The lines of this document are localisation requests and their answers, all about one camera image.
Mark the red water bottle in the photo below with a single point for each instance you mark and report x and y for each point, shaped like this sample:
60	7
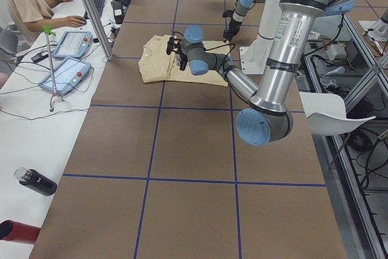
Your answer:
19	232

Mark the far blue teach pendant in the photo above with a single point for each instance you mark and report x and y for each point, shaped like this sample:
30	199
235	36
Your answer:
73	44

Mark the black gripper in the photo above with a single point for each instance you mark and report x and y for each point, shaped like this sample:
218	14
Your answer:
182	57
232	26

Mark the white plastic chair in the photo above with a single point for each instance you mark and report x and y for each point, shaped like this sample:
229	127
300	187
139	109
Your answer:
326	114

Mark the near blue teach pendant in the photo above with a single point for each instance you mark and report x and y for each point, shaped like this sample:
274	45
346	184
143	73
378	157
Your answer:
69	73

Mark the cream long-sleeve printed shirt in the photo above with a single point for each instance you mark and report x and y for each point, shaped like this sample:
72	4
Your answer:
156	65

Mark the black computer keyboard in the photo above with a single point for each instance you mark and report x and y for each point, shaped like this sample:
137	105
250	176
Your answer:
99	4

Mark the person right hand on mouse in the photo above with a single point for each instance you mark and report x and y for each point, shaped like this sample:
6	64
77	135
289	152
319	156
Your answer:
72	21

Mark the seated person beige shirt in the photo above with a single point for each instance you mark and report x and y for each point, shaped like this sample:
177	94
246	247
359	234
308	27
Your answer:
31	15

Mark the black computer mouse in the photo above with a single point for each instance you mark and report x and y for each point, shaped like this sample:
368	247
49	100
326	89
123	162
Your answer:
82	21

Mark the blue teach pendant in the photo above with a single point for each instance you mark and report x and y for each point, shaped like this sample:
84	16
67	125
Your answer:
73	44
69	73

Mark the black water bottle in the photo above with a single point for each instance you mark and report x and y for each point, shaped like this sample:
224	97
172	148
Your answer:
36	181

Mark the aluminium frame post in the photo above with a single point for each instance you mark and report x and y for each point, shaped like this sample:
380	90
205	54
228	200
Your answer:
98	28

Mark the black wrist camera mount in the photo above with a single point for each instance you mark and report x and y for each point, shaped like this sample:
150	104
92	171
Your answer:
228	14

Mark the green clip metal stand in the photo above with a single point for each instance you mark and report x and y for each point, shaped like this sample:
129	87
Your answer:
48	32

